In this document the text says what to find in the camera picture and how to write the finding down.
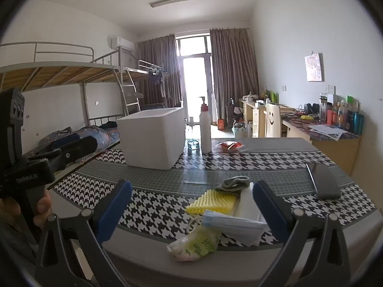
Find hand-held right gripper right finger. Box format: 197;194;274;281
253;180;350;287

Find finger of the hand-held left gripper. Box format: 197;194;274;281
23;149;87;173
49;135;98;157

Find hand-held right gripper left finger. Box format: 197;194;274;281
34;179;134;287

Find blue face mask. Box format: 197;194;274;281
187;209;268;247

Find grey sock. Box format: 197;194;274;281
215;176;251;192

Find yellow foam fruit net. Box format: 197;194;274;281
184;189;240;216

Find white foam box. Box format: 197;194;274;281
116;107;186;170

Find green white plastic bag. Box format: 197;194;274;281
166;224;222;261

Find person's left hand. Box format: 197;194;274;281
31;189;59;230

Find blue patterned quilt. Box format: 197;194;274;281
39;126;120;156

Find grey crumpled clothes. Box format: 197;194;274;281
39;127;74;153

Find houndstooth tablecloth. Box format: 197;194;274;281
54;138;376;252

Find black smartphone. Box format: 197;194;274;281
305;163;342;200

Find grey metal bunk bed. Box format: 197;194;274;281
0;42;124;186
123;60;183;111

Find red snack packet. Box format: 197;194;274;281
216;141;247;152

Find metal bunk ladder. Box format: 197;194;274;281
120;69;141;116

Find dark blue folded bedding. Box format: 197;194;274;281
141;102;166;111

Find grey trash bin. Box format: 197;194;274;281
232;122;247;138

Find wooden smiley face chair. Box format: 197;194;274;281
265;103;282;138

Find light wooden desk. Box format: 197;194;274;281
239;99;297;138
281;116;362;177

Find dark patterned desk cover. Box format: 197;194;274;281
283;112;360;140

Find dark hanging clothes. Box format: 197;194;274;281
148;69;168;99

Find white printed papers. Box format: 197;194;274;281
308;124;349;141

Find white pump bottle red top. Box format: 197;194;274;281
199;96;212;154

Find white air conditioner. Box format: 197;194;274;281
110;37;135;51

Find black bag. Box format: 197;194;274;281
226;98;243;126

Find brown curtain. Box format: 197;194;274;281
209;28;259;123
138;34;181;108

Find black headphones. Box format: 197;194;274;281
304;103;321;116

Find row of toiletry bottles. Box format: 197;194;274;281
319;93;365;135

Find glass balcony door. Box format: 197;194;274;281
176;34;214;123

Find ceiling tube light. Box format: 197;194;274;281
150;0;205;8

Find pink wall poster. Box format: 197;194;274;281
304;52;324;82

